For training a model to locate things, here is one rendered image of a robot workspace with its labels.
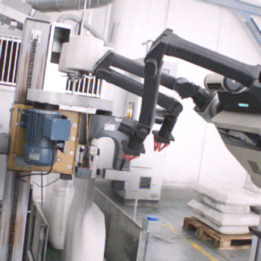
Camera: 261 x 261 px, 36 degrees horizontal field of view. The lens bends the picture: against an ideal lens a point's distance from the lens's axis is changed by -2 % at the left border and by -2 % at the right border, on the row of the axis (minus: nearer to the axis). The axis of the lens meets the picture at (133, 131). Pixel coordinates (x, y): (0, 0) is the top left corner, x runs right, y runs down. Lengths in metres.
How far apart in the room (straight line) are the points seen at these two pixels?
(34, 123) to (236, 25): 5.88
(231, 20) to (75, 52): 5.65
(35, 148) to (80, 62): 0.42
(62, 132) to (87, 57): 0.35
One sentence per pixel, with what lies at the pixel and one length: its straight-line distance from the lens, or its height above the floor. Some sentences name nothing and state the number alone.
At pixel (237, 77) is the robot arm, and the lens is 1.32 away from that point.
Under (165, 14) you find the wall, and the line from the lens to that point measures 6.71.
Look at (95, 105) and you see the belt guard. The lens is 1.99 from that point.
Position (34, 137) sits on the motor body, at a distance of 1.79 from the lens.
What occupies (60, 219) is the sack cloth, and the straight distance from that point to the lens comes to 2.83.
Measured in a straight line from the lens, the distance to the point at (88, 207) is 2.15.
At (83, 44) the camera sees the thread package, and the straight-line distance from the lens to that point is 1.83.
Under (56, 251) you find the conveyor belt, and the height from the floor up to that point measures 0.38.
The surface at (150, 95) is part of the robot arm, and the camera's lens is 1.48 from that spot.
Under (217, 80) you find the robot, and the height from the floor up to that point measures 1.54.
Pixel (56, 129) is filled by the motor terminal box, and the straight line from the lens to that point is 1.73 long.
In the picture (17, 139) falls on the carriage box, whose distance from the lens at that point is 1.98.
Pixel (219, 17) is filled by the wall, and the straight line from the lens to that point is 7.19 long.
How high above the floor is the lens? 1.38
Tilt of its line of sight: 3 degrees down
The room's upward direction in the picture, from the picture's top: 8 degrees clockwise
